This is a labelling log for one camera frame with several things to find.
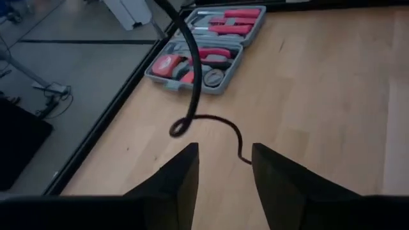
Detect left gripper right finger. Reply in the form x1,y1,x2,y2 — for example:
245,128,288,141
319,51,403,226
251,142,362,197

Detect grey tool case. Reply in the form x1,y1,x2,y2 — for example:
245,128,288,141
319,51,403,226
144,4,267,96

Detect black cord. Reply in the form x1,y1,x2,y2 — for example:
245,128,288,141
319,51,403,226
153,0,254,166

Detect white machine base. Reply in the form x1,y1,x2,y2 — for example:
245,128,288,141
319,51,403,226
101,0,153,32

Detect red tape measure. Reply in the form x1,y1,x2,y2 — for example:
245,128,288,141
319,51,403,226
151,53,185,78

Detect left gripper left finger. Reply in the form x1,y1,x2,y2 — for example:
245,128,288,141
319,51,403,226
123,142,200,197

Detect grey stand leg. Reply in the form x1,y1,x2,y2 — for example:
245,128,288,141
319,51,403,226
0,49,70,96

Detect red-handled pliers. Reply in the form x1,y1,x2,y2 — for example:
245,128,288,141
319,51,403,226
187,47,233,70

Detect black floor mat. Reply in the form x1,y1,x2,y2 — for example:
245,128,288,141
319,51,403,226
0,97,54,192

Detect red-handled screwdriver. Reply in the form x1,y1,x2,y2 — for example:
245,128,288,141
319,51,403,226
197,8,262,19
208,17,257,26

